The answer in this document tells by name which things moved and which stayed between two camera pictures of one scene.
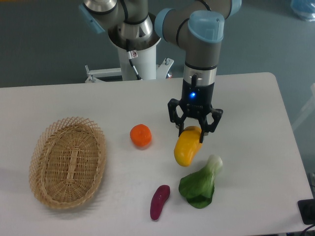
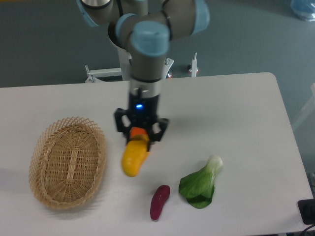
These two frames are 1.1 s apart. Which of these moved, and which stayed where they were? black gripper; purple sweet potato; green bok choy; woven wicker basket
Moved: black gripper
Stayed: purple sweet potato; woven wicker basket; green bok choy
